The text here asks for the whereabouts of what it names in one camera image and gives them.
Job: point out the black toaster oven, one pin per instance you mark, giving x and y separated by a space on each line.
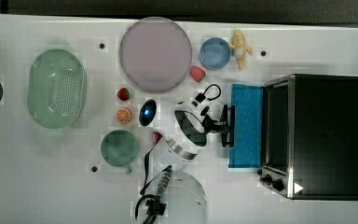
310 137

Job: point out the large toy strawberry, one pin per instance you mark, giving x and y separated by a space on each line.
197 73

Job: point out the blue bowl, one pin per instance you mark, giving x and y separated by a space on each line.
215 53

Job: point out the oven door with handle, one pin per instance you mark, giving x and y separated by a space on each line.
248 102

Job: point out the large lilac plate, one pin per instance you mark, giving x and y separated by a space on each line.
155 54

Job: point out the green mug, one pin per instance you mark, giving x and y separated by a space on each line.
120 148

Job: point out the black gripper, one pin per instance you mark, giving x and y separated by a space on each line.
213 126

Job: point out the toy orange slice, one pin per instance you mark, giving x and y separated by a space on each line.
123 115

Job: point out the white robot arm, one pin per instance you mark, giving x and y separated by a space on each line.
183 127

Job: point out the peeled toy banana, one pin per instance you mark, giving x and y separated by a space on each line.
240 48

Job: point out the green perforated colander basket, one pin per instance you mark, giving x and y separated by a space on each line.
56 89

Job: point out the red ketchup bottle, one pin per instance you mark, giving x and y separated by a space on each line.
158 136

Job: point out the small toy strawberry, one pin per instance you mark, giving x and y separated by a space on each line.
123 94

